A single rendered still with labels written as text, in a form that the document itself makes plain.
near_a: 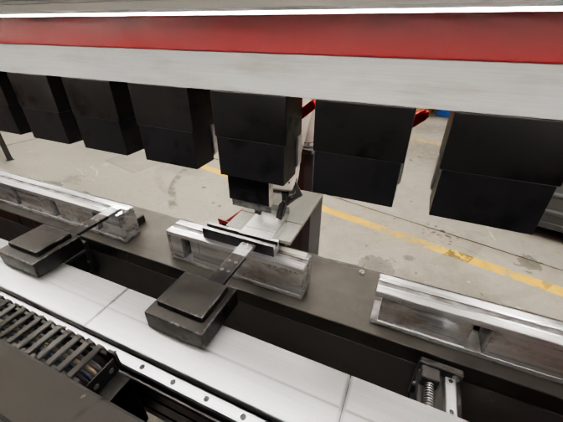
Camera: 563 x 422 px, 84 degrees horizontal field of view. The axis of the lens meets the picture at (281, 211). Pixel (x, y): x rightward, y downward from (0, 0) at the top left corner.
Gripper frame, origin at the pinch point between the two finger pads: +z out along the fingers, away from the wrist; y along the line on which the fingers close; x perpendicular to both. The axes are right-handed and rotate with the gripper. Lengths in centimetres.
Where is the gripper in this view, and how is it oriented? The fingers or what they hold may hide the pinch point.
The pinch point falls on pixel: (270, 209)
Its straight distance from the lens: 81.2
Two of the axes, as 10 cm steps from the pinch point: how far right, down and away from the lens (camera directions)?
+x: 3.0, 2.0, 9.3
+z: -2.6, 9.6, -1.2
